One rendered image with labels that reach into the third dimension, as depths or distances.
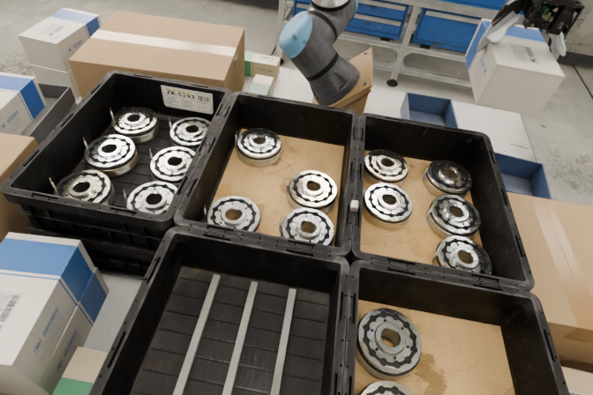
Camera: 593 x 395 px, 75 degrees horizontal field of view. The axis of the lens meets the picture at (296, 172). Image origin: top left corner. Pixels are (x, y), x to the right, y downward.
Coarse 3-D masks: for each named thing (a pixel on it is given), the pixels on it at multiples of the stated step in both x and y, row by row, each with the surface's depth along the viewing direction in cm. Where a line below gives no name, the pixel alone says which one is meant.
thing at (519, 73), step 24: (480, 24) 84; (504, 48) 74; (528, 48) 75; (480, 72) 77; (504, 72) 71; (528, 72) 70; (552, 72) 69; (480, 96) 75; (504, 96) 74; (528, 96) 73
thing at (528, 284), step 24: (360, 120) 88; (384, 120) 89; (408, 120) 89; (360, 144) 82; (360, 168) 79; (360, 192) 72; (504, 192) 76; (360, 216) 68; (360, 240) 65; (408, 264) 62; (528, 264) 65; (528, 288) 61
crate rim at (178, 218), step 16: (240, 96) 90; (256, 96) 90; (272, 96) 91; (224, 112) 85; (336, 112) 90; (352, 112) 90; (352, 128) 85; (208, 144) 77; (352, 144) 82; (208, 160) 75; (352, 160) 78; (192, 176) 71; (352, 176) 75; (192, 192) 68; (352, 192) 72; (176, 224) 64; (192, 224) 64; (208, 224) 64; (352, 224) 67; (256, 240) 63; (272, 240) 63; (288, 240) 63
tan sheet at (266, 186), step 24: (288, 144) 95; (312, 144) 96; (240, 168) 87; (264, 168) 88; (288, 168) 89; (312, 168) 90; (336, 168) 90; (216, 192) 82; (240, 192) 82; (264, 192) 83; (264, 216) 79; (336, 216) 81
